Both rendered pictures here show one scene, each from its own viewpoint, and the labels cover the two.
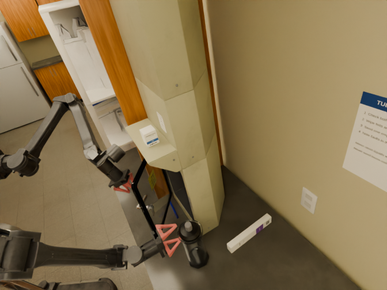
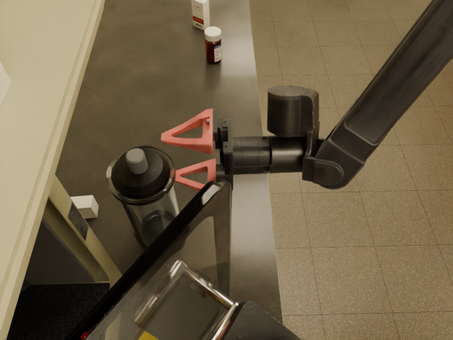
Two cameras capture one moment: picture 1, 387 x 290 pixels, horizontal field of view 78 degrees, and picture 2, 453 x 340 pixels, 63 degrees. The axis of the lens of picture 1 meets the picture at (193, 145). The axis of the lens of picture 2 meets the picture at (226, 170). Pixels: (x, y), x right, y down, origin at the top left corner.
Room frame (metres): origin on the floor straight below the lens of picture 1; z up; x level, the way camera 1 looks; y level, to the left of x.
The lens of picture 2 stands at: (0.86, 0.33, 1.64)
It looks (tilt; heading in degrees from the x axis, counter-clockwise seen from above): 55 degrees down; 201
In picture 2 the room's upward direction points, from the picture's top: straight up
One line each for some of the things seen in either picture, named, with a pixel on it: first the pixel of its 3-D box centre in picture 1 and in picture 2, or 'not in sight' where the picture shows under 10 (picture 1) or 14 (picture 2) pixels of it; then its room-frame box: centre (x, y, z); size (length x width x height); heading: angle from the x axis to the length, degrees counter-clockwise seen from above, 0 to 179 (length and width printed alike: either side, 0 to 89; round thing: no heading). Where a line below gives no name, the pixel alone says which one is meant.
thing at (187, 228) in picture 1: (189, 229); (139, 167); (0.60, 0.09, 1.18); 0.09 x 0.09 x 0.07
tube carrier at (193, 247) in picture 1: (193, 244); (152, 205); (0.60, 0.09, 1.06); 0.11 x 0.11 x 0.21
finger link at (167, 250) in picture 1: (170, 243); (199, 170); (0.56, 0.18, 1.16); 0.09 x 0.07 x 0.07; 112
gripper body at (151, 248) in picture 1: (151, 247); (244, 155); (0.53, 0.24, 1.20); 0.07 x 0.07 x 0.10; 22
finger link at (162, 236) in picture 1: (166, 233); (195, 142); (0.56, 0.17, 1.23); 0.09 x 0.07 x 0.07; 112
